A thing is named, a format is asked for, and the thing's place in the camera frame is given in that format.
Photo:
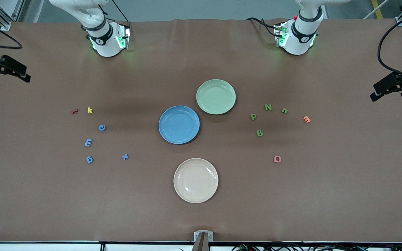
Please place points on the blue foam letter E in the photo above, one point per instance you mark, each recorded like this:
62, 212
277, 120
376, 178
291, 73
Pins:
88, 142

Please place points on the blue foam letter C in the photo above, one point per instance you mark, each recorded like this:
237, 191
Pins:
99, 128

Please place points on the blue foam number 6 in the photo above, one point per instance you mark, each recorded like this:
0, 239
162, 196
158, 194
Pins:
87, 159

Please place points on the green foam capital N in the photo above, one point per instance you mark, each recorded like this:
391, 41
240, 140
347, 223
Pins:
268, 107

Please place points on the green foam letter B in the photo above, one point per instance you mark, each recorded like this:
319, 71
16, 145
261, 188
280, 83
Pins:
258, 133

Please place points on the green foam letter P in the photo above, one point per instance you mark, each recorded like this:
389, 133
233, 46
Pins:
252, 118

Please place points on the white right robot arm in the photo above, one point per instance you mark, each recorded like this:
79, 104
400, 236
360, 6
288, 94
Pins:
105, 45

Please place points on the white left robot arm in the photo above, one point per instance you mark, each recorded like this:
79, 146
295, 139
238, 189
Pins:
298, 43

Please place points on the orange foam letter E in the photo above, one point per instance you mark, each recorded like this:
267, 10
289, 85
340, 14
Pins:
306, 119

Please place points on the brown table cover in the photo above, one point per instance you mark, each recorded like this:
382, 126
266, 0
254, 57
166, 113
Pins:
47, 209

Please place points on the pink foam letter Q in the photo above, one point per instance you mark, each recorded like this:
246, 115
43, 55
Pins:
274, 159

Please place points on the blue plate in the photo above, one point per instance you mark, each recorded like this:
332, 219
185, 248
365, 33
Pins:
179, 124

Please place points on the green plate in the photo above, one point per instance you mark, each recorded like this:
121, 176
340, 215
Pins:
216, 97

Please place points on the beige plate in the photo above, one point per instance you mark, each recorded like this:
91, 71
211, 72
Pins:
195, 180

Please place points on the white table edge rail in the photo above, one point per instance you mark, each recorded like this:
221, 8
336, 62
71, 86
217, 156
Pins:
30, 247

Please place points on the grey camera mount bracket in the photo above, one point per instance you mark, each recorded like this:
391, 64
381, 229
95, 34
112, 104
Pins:
203, 240

